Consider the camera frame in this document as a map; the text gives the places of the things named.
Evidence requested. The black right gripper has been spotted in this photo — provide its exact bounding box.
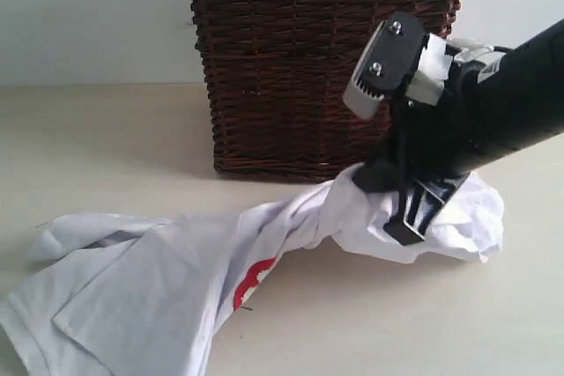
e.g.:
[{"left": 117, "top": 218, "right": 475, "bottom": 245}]
[{"left": 352, "top": 65, "right": 479, "bottom": 246}]

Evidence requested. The dark brown wicker basket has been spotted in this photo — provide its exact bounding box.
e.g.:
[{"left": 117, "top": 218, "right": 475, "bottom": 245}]
[{"left": 190, "top": 0, "right": 461, "bottom": 182}]

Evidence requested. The white t-shirt with red print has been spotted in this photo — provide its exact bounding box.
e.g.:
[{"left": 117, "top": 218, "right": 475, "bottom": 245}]
[{"left": 1, "top": 168, "right": 504, "bottom": 375}]

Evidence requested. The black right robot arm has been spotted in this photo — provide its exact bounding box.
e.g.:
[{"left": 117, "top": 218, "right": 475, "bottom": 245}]
[{"left": 343, "top": 12, "right": 563, "bottom": 246}]

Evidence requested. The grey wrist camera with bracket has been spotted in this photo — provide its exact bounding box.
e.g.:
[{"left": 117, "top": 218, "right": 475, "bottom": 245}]
[{"left": 343, "top": 11, "right": 510, "bottom": 120}]

